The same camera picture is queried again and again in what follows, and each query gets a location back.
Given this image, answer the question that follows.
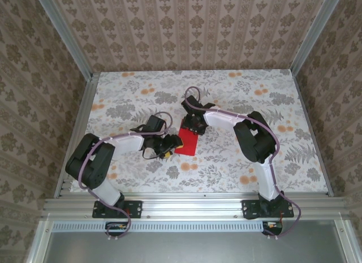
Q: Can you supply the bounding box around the red paper sheet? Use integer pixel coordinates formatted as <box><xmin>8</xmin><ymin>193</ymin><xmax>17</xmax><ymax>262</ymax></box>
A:
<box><xmin>174</xmin><ymin>118</ymin><xmax>199</xmax><ymax>156</ymax></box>

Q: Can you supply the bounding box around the grey metal sheet panel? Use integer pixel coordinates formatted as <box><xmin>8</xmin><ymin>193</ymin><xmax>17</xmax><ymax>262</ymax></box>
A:
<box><xmin>42</xmin><ymin>228</ymin><xmax>350</xmax><ymax>263</ymax></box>

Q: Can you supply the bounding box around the floral table cover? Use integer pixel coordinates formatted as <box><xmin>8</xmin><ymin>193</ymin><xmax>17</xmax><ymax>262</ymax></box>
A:
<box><xmin>69</xmin><ymin>70</ymin><xmax>330</xmax><ymax>195</ymax></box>

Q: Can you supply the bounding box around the left gripper thin black cable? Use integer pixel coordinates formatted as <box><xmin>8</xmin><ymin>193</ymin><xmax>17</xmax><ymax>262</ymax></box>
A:
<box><xmin>141</xmin><ymin>145</ymin><xmax>163</xmax><ymax>159</ymax></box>

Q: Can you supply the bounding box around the aluminium front rail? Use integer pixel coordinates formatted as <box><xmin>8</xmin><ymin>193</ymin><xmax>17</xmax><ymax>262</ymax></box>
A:
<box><xmin>42</xmin><ymin>197</ymin><xmax>350</xmax><ymax>218</ymax></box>

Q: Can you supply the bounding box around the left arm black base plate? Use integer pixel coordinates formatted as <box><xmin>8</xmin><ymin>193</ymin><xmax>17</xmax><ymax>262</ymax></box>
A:
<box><xmin>93</xmin><ymin>200</ymin><xmax>143</xmax><ymax>219</ymax></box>

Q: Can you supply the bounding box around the aluminium side rail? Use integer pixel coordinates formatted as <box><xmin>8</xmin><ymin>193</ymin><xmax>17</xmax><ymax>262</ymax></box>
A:
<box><xmin>53</xmin><ymin>72</ymin><xmax>100</xmax><ymax>199</ymax></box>
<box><xmin>290</xmin><ymin>70</ymin><xmax>335</xmax><ymax>197</ymax></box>

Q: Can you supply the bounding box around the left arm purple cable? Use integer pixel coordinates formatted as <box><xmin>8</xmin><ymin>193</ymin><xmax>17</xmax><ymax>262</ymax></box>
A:
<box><xmin>77</xmin><ymin>111</ymin><xmax>173</xmax><ymax>243</ymax></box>

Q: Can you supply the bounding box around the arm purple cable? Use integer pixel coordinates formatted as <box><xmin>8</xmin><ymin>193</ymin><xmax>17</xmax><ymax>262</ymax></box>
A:
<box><xmin>77</xmin><ymin>111</ymin><xmax>173</xmax><ymax>243</ymax></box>
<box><xmin>184</xmin><ymin>86</ymin><xmax>302</xmax><ymax>241</ymax></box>

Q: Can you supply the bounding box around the grey slotted cable duct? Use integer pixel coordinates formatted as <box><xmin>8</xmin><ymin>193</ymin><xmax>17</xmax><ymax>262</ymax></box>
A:
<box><xmin>52</xmin><ymin>221</ymin><xmax>265</xmax><ymax>231</ymax></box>

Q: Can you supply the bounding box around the black electronics board with wires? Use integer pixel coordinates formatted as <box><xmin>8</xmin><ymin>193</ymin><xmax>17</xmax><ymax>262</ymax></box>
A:
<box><xmin>261</xmin><ymin>219</ymin><xmax>284</xmax><ymax>237</ymax></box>
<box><xmin>105</xmin><ymin>222</ymin><xmax>130</xmax><ymax>238</ymax></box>

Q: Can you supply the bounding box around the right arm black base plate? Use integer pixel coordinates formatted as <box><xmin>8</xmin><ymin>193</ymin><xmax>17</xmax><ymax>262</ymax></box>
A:
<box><xmin>242</xmin><ymin>200</ymin><xmax>295</xmax><ymax>220</ymax></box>

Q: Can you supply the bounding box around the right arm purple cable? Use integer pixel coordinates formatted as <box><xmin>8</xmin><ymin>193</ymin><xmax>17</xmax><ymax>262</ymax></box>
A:
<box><xmin>184</xmin><ymin>86</ymin><xmax>302</xmax><ymax>241</ymax></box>

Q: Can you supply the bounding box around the aluminium upright post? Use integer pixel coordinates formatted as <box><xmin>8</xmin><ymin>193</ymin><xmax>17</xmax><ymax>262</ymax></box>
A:
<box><xmin>290</xmin><ymin>0</ymin><xmax>340</xmax><ymax>76</ymax></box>
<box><xmin>35</xmin><ymin>0</ymin><xmax>93</xmax><ymax>79</ymax></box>

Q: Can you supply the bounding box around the aluminium lower frame rail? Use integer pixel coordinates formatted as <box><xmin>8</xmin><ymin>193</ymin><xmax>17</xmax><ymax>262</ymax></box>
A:
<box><xmin>333</xmin><ymin>219</ymin><xmax>359</xmax><ymax>263</ymax></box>
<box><xmin>27</xmin><ymin>220</ymin><xmax>54</xmax><ymax>263</ymax></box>

